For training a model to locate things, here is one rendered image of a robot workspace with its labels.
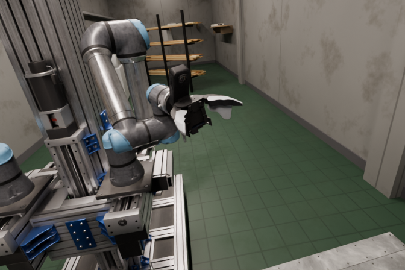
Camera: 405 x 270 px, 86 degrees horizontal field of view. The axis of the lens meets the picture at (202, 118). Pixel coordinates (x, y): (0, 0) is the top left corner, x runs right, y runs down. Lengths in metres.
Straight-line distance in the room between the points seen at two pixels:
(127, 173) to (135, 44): 0.53
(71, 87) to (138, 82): 0.33
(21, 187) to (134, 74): 0.69
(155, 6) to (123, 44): 10.13
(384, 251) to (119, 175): 1.06
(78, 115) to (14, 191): 0.40
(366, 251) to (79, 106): 1.30
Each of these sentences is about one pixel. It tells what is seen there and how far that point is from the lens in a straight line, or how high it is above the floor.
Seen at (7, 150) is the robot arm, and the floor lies 1.25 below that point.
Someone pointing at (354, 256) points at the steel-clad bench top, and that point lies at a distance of 1.09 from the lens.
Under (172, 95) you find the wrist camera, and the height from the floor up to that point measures 1.48.
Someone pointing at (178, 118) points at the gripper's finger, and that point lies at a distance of 0.46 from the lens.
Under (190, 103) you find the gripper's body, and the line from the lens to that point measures 0.51.
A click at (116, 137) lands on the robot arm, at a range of 0.67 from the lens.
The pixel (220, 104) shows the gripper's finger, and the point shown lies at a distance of 0.51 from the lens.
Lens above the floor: 1.62
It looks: 22 degrees down
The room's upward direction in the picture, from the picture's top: 6 degrees counter-clockwise
